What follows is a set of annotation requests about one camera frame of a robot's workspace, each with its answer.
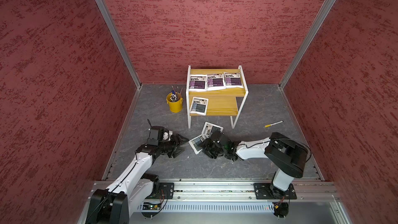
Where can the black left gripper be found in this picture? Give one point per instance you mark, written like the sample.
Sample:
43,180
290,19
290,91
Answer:
176,143

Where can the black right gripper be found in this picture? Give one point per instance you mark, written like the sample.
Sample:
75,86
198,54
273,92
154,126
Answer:
206,144

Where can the wooden shelf with white frame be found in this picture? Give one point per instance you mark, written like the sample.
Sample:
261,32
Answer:
227,102

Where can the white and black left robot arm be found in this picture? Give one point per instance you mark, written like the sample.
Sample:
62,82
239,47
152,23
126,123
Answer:
135,187

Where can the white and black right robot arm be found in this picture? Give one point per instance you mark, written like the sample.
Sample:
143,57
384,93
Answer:
288,155

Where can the yellow pen cup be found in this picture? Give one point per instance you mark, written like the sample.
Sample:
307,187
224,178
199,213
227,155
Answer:
175,107

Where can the pens in cup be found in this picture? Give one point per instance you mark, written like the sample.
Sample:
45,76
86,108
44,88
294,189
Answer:
175,95

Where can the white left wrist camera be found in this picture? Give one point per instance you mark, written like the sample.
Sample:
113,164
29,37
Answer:
167,136

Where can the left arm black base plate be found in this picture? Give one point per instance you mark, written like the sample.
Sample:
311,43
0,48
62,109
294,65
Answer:
162,192

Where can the yellow handled screwdriver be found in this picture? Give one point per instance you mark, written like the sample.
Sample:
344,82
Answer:
272,124

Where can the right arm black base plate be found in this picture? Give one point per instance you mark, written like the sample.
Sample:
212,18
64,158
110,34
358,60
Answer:
267,191

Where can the aluminium mounting rail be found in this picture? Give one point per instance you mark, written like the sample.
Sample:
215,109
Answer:
248,190

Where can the left aluminium corner post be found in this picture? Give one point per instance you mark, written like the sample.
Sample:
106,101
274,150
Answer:
118,41

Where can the aluminium corner post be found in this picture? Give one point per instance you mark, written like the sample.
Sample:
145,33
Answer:
313,30
118,41

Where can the right aluminium corner post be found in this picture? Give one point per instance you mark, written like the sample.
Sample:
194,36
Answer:
313,30

